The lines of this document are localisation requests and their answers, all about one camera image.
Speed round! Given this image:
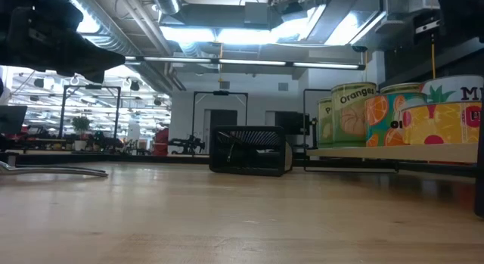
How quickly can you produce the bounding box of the wooden shelf with black frame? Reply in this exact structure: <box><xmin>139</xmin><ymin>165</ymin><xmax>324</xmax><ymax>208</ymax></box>
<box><xmin>301</xmin><ymin>88</ymin><xmax>484</xmax><ymax>219</ymax></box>

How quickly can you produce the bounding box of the tall green oranges can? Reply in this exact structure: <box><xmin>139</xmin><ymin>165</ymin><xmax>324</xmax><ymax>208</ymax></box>
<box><xmin>330</xmin><ymin>81</ymin><xmax>378</xmax><ymax>148</ymax></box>

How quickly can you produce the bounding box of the narrow silver ceiling duct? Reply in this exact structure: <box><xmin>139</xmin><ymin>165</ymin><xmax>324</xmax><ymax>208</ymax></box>
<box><xmin>150</xmin><ymin>0</ymin><xmax>182</xmax><ymax>16</ymax></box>

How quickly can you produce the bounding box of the black aluminium rig frame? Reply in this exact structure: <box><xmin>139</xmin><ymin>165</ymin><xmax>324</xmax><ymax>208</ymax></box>
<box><xmin>0</xmin><ymin>151</ymin><xmax>213</xmax><ymax>166</ymax></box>

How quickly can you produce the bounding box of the dark monitor screen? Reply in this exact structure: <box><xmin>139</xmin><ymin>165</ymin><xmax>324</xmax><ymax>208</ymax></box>
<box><xmin>0</xmin><ymin>104</ymin><xmax>29</xmax><ymax>135</ymax></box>

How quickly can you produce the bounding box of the metal box grater black frame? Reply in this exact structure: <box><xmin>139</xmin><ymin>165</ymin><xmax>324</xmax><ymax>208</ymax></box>
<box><xmin>208</xmin><ymin>124</ymin><xmax>294</xmax><ymax>178</ymax></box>

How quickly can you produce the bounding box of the short teal mandarin oranges can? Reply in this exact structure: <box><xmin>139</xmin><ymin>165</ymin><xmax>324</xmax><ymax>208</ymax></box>
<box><xmin>365</xmin><ymin>91</ymin><xmax>428</xmax><ymax>148</ymax></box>

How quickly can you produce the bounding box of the short yellow pineapple rings can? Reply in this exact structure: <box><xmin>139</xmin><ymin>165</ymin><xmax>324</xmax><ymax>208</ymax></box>
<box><xmin>400</xmin><ymin>100</ymin><xmax>484</xmax><ymax>147</ymax></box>

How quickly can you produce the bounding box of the wide silver ceiling duct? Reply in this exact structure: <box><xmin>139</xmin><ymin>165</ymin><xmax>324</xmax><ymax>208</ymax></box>
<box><xmin>71</xmin><ymin>0</ymin><xmax>137</xmax><ymax>57</ymax></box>

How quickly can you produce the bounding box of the black frame workstation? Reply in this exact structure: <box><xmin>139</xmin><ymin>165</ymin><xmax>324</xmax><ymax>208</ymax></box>
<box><xmin>58</xmin><ymin>82</ymin><xmax>123</xmax><ymax>141</ymax></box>
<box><xmin>191</xmin><ymin>90</ymin><xmax>250</xmax><ymax>142</ymax></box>

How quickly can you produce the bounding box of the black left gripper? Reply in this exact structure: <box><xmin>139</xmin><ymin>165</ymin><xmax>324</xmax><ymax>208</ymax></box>
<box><xmin>0</xmin><ymin>0</ymin><xmax>126</xmax><ymax>84</ymax></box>

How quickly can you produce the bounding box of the silver metal kitchen utensil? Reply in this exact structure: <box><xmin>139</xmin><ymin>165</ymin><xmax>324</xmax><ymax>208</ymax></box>
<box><xmin>0</xmin><ymin>160</ymin><xmax>110</xmax><ymax>179</ymax></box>

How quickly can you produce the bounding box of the long ceiling light strip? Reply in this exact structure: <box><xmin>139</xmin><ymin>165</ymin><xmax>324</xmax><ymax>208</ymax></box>
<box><xmin>124</xmin><ymin>54</ymin><xmax>366</xmax><ymax>71</ymax></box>

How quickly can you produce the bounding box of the white mixed fruit can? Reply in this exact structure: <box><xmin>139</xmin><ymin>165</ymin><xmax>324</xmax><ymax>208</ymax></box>
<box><xmin>420</xmin><ymin>74</ymin><xmax>484</xmax><ymax>105</ymax></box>

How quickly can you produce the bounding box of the red rounded background object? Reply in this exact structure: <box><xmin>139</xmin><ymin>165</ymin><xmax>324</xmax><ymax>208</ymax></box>
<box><xmin>152</xmin><ymin>127</ymin><xmax>171</xmax><ymax>157</ymax></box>

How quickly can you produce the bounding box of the green potted plant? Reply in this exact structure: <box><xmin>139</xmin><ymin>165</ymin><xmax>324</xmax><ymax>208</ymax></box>
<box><xmin>70</xmin><ymin>115</ymin><xmax>92</xmax><ymax>150</ymax></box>

